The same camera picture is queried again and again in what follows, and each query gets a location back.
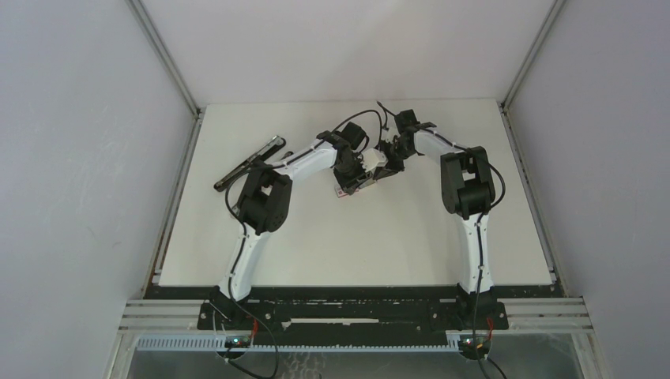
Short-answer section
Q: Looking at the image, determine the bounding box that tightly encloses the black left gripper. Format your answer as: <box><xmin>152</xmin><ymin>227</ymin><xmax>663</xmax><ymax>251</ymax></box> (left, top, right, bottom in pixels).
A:
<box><xmin>333</xmin><ymin>153</ymin><xmax>373</xmax><ymax>196</ymax></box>

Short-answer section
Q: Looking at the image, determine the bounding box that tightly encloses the red white staple box sleeve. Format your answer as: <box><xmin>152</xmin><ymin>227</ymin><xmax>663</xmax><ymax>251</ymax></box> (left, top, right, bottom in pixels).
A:
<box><xmin>334</xmin><ymin>185</ymin><xmax>359</xmax><ymax>198</ymax></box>

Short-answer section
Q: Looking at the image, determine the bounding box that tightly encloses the black stapler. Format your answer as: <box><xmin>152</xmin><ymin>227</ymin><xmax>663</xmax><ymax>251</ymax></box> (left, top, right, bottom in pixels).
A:
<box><xmin>213</xmin><ymin>135</ymin><xmax>286</xmax><ymax>193</ymax></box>

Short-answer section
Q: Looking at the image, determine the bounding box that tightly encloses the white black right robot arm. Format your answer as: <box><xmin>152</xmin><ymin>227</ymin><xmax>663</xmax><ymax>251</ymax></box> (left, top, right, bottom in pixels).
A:
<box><xmin>373</xmin><ymin>110</ymin><xmax>498</xmax><ymax>295</ymax></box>

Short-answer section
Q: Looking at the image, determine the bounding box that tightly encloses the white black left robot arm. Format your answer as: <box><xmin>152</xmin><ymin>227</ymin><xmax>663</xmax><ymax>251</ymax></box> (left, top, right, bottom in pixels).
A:
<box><xmin>216</xmin><ymin>122</ymin><xmax>368</xmax><ymax>329</ymax></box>

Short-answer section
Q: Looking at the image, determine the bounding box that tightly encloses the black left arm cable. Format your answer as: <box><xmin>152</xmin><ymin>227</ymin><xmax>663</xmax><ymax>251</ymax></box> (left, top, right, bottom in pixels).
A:
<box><xmin>224</xmin><ymin>109</ymin><xmax>384</xmax><ymax>310</ymax></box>

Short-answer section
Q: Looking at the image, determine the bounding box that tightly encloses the aluminium frame rail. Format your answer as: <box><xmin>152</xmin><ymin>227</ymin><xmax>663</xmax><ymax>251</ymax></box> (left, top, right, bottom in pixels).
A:
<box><xmin>119</xmin><ymin>298</ymin><xmax>593</xmax><ymax>352</ymax></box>

